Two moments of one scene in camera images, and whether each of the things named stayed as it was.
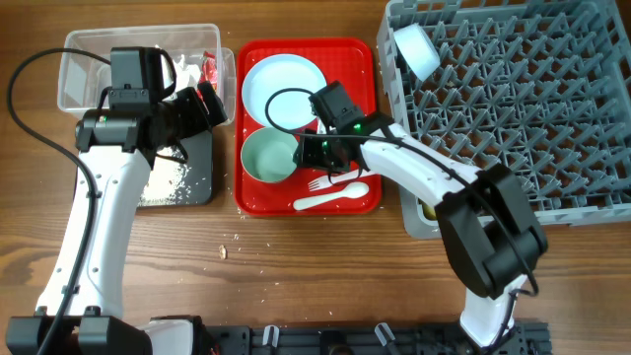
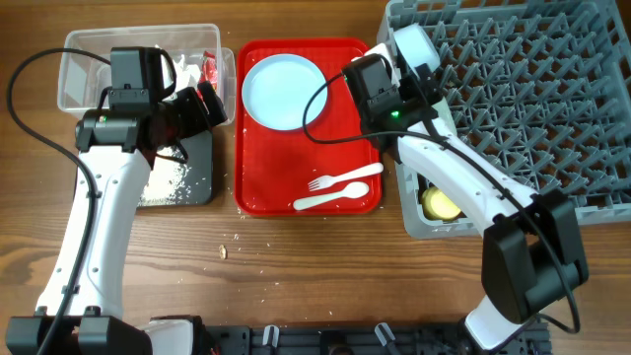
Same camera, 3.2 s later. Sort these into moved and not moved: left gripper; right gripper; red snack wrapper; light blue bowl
Moved: right gripper
Not moved: light blue bowl; red snack wrapper; left gripper
